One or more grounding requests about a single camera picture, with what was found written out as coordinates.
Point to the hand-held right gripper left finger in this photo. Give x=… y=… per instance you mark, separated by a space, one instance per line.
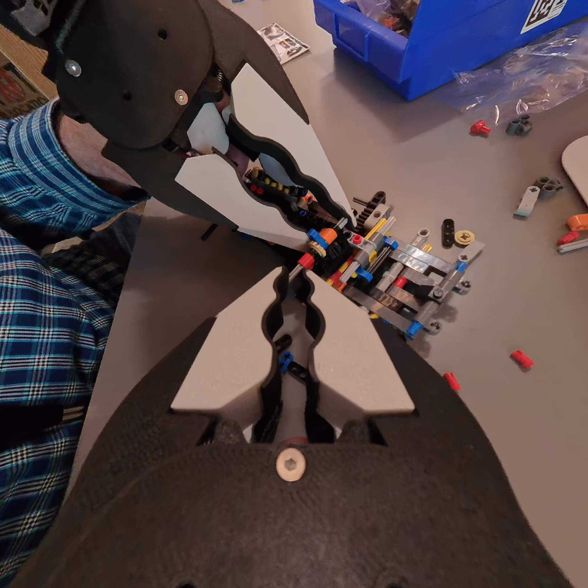
x=225 y=367

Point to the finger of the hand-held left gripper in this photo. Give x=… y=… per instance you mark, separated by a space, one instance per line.
x=285 y=128
x=216 y=193

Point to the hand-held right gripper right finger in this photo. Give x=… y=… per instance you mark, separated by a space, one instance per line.
x=353 y=363

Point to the red lego bush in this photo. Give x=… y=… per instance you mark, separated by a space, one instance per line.
x=306 y=263

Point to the multicoloured lego assembly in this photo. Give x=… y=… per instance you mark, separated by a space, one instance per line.
x=413 y=266

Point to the person's left forearm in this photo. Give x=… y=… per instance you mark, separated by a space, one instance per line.
x=36 y=174

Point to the black lego liftarm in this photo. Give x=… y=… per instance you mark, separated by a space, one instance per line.
x=299 y=370
x=448 y=232
x=282 y=343

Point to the blue lego liftarm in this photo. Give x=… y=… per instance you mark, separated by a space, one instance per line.
x=285 y=360

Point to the clear bag of lego parts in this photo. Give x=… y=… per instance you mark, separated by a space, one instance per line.
x=386 y=13

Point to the short light grey lego beam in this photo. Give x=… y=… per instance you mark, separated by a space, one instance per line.
x=473 y=251

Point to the tan lego gear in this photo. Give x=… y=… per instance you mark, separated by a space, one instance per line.
x=464 y=238

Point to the red lego connector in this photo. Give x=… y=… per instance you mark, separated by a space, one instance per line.
x=480 y=128

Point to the dark grey lego connector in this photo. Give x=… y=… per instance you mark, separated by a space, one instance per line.
x=519 y=125
x=549 y=187

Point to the small red lego pin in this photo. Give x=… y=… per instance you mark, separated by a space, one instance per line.
x=568 y=237

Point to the orange lego connector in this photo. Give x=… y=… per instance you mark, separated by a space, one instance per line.
x=578 y=223

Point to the instruction leaflet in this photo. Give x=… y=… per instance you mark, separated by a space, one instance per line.
x=282 y=43

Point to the brown cardboard box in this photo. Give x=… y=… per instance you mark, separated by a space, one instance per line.
x=18 y=78

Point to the blue storage bin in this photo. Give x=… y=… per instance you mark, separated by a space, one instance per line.
x=413 y=59

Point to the person's torso in plaid shirt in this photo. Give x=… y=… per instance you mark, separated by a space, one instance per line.
x=41 y=330

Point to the clear plastic bag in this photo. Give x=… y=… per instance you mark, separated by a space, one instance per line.
x=528 y=78

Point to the white printed code label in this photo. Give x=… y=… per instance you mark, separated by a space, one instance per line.
x=542 y=16

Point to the white monitor stand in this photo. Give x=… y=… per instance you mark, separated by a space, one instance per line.
x=579 y=174

